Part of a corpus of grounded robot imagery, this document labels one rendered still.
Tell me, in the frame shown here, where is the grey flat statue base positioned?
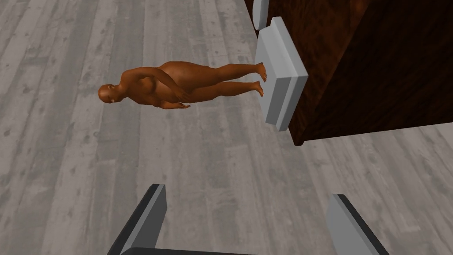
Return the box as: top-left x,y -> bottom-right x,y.
254,16 -> 309,132

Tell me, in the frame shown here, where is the pale grey rounded object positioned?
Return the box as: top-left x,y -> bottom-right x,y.
252,0 -> 270,31

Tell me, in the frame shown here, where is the dark brown wooden table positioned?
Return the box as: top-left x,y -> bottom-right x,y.
244,0 -> 453,147

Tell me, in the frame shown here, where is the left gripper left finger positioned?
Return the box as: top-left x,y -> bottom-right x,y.
107,184 -> 167,255

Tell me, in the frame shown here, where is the brown human figure statue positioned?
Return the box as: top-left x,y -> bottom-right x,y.
98,61 -> 267,110

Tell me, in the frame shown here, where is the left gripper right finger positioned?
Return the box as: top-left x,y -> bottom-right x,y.
326,193 -> 390,255

